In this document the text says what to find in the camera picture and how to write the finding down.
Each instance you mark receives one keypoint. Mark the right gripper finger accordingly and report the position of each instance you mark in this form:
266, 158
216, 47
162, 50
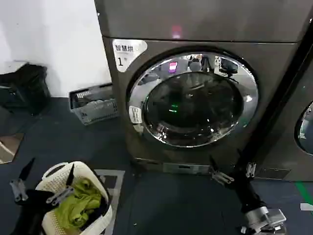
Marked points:
251, 170
223, 176

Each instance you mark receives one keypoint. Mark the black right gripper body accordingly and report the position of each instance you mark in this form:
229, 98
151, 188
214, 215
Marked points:
245, 193

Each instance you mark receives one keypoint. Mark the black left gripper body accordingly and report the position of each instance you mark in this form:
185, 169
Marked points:
34, 205

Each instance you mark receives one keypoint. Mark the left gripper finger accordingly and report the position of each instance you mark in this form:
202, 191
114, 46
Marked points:
19, 189
62, 193

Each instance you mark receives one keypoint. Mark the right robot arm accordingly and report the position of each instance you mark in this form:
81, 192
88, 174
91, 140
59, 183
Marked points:
258, 215

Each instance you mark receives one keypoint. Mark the green garment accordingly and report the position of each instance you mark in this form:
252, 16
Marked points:
80, 203

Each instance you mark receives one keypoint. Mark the white perforated laundry basket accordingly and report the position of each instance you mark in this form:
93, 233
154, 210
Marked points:
90, 171

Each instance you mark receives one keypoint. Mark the grey dryer without sticker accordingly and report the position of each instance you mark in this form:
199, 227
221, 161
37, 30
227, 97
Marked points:
278, 137

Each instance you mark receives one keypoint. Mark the dark garment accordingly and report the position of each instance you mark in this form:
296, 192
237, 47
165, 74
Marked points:
102, 209

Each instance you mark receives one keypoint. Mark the round glass dryer door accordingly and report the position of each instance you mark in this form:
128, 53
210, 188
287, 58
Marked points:
305, 129
193, 100

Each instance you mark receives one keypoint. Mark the grey slatted plastic crate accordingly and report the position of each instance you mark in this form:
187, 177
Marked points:
97, 115

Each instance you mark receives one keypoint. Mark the grey clothes in crate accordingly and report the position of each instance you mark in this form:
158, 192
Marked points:
95, 104

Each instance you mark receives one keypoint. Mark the small white door sticker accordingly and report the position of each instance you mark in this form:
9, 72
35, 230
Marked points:
135, 114

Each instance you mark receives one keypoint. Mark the white number one sticker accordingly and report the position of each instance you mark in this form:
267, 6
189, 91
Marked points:
128, 52

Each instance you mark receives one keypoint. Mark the grey dryer with number sticker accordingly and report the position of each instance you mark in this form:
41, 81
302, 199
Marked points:
195, 22

